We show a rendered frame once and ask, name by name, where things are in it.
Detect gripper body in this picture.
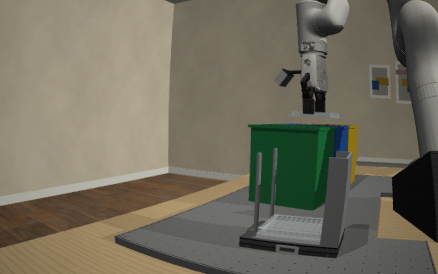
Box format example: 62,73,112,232
300,53,328,93

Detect yellow open-top bin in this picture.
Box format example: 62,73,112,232
309,123,359,184

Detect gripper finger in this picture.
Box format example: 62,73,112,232
314,91,326,112
300,73,315,114

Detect green bin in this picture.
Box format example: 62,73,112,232
248,124,337,211

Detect blue open-top bin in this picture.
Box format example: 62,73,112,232
296,124,350,158

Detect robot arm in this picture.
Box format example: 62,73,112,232
274,0,438,166

